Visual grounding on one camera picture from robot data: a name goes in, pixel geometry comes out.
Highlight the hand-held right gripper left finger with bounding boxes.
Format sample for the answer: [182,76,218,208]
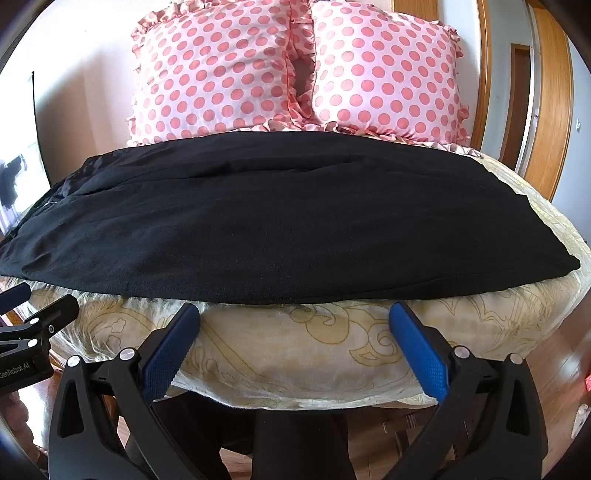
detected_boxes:
[48,302,213,480]

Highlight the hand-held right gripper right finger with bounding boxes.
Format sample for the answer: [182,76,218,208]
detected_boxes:
[388,302,550,480]

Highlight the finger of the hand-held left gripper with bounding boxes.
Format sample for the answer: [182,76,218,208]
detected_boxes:
[0,282,32,315]
[0,295,79,347]

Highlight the black pants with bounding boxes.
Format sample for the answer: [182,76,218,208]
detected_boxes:
[0,131,581,305]

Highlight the cream patterned bed blanket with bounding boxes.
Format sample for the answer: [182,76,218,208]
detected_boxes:
[44,134,591,411]

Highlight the person's dark clothed legs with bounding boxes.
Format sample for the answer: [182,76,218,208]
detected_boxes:
[124,392,370,480]

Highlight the white floor item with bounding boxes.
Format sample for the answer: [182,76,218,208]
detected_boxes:
[571,406,590,439]

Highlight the brown wooden door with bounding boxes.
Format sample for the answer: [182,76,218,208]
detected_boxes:
[501,44,532,171]

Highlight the pink polka dot pillow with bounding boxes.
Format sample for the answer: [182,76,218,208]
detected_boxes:
[126,0,319,147]
[288,0,472,144]

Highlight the wooden door frame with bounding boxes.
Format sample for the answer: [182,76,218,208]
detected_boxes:
[524,4,574,202]

